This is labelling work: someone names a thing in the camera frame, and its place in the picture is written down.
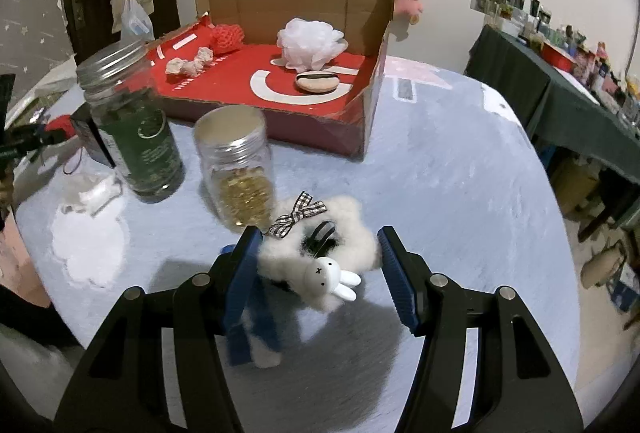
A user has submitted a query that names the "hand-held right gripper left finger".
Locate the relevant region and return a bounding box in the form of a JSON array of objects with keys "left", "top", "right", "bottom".
[{"left": 54, "top": 227, "right": 263, "bottom": 433}]

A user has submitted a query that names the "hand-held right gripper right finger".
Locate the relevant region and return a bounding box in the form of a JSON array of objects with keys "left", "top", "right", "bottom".
[{"left": 377, "top": 226, "right": 585, "bottom": 433}]

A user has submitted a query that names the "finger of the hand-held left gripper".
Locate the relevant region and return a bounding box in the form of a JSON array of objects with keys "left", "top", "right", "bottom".
[{"left": 0, "top": 124, "right": 55, "bottom": 160}]

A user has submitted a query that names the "coral mesh bath pouf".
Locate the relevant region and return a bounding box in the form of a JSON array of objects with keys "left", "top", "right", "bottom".
[{"left": 44, "top": 114, "right": 76, "bottom": 137}]

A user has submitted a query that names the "blue plastic object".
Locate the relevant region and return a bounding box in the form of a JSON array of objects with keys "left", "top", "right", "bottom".
[{"left": 220, "top": 243, "right": 282, "bottom": 368}]

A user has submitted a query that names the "white fluffy rabbit scrunchie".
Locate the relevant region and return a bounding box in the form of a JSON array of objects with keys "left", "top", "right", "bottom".
[{"left": 245, "top": 190, "right": 382, "bottom": 369}]

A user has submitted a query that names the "black hair clip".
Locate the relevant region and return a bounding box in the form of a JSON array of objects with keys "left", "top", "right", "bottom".
[{"left": 299, "top": 221, "right": 337, "bottom": 259}]

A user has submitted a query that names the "white tissue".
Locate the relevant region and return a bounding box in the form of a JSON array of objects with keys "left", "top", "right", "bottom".
[{"left": 59, "top": 172, "right": 124, "bottom": 217}]

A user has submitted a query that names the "cardboard box with red inside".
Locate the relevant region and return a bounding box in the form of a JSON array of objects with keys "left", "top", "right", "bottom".
[{"left": 145, "top": 0, "right": 396, "bottom": 160}]

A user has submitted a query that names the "white crochet cloth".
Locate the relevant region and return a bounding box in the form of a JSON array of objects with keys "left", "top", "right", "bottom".
[{"left": 166, "top": 47, "right": 217, "bottom": 77}]

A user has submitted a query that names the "red knit pouch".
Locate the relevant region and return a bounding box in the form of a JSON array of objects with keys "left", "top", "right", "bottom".
[{"left": 209, "top": 24, "right": 246, "bottom": 55}]

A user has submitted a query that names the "white mesh bath pouf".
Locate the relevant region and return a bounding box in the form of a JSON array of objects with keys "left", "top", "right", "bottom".
[{"left": 276, "top": 18, "right": 346, "bottom": 70}]

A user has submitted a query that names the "clear jar of gold capsules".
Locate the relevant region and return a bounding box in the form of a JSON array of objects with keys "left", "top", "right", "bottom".
[{"left": 193, "top": 106, "right": 276, "bottom": 231}]

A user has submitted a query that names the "green jar with metal lid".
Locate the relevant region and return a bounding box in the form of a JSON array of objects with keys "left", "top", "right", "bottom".
[{"left": 75, "top": 38, "right": 186, "bottom": 204}]

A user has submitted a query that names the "clear plastic bag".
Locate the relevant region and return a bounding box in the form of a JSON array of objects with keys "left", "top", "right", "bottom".
[{"left": 121, "top": 0, "right": 156, "bottom": 41}]

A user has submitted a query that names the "person's black garment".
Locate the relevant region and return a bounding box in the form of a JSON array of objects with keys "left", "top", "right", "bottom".
[{"left": 0, "top": 285, "right": 86, "bottom": 350}]

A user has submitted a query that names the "table with green cloth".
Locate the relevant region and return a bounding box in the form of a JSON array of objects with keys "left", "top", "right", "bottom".
[{"left": 462, "top": 24, "right": 640, "bottom": 234}]

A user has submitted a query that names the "red basin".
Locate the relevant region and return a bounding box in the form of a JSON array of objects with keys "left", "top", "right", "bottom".
[{"left": 542, "top": 40, "right": 576, "bottom": 74}]

